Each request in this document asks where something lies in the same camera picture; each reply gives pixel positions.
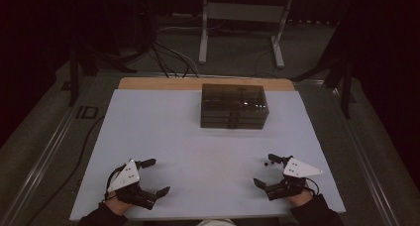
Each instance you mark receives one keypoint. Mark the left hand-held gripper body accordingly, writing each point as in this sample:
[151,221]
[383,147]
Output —
[127,176]

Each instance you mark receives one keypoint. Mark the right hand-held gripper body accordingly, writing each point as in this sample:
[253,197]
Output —
[298,169]

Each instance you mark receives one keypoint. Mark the small black object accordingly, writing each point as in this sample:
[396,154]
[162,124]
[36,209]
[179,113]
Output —
[266,164]

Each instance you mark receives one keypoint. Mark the dark translucent drawer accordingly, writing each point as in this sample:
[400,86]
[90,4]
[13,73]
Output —
[218,125]

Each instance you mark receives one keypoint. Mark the dark translucent drawer box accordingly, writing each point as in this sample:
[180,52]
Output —
[234,100]

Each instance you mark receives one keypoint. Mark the person's right hand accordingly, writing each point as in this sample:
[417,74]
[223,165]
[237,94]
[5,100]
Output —
[301,199]

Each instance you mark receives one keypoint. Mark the person's left hand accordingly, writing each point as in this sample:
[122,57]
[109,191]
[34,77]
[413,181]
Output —
[116,205]

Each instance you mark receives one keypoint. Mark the white table sheet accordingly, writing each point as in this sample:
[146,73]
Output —
[198,169]

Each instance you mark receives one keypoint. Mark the black stand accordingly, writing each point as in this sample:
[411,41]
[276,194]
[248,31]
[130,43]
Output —
[346,93]
[74,80]

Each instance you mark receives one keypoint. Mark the grey metal stand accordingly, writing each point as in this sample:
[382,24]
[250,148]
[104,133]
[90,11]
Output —
[244,12]

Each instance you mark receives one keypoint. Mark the metal floor rail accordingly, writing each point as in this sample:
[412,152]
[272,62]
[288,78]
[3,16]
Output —
[363,155]
[46,155]

